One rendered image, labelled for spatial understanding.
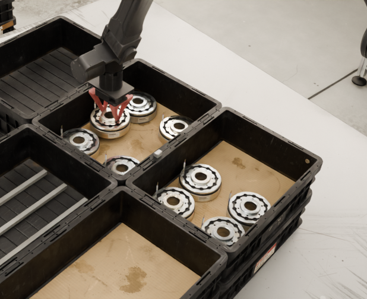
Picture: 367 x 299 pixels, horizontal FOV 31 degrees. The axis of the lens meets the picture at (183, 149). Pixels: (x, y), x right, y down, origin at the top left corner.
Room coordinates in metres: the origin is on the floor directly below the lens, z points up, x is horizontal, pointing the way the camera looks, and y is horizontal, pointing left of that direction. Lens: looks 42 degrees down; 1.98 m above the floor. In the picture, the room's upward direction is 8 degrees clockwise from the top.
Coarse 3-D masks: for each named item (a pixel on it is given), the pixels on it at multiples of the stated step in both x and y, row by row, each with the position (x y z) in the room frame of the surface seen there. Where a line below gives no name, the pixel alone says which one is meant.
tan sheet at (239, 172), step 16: (224, 144) 1.34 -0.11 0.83; (208, 160) 1.27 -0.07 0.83; (224, 160) 1.28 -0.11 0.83; (240, 160) 1.29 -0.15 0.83; (256, 160) 1.30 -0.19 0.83; (224, 176) 1.22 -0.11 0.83; (240, 176) 1.23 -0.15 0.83; (256, 176) 1.24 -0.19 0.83; (272, 176) 1.25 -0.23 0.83; (224, 192) 1.16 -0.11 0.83; (240, 192) 1.17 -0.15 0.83; (256, 192) 1.18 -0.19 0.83; (272, 192) 1.19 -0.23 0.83; (208, 208) 1.10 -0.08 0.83; (224, 208) 1.11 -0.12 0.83
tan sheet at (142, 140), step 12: (156, 120) 1.40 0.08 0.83; (132, 132) 1.34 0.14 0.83; (144, 132) 1.35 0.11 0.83; (156, 132) 1.35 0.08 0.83; (108, 144) 1.28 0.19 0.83; (120, 144) 1.29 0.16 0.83; (132, 144) 1.29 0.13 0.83; (144, 144) 1.30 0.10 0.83; (156, 144) 1.31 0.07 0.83; (108, 156) 1.23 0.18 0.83; (132, 156) 1.25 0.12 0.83; (144, 156) 1.25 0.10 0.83
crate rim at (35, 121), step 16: (128, 64) 1.50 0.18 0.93; (144, 64) 1.51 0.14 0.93; (176, 80) 1.46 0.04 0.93; (80, 96) 1.34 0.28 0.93; (208, 96) 1.41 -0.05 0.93; (48, 112) 1.25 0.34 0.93; (208, 112) 1.34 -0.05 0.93; (192, 128) 1.27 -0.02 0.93; (64, 144) 1.15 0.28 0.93; (96, 160) 1.11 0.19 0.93; (144, 160) 1.13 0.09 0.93; (112, 176) 1.06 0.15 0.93; (128, 176) 1.07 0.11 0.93
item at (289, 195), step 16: (224, 112) 1.36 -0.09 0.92; (176, 144) 1.20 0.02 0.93; (288, 144) 1.26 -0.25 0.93; (160, 160) 1.14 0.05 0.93; (320, 160) 1.22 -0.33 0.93; (304, 176) 1.16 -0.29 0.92; (144, 192) 1.03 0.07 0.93; (288, 192) 1.09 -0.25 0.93; (160, 208) 0.99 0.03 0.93; (272, 208) 1.03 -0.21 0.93; (192, 224) 0.96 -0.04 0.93; (256, 224) 0.98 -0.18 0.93; (208, 240) 0.92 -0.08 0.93; (240, 240) 0.93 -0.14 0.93
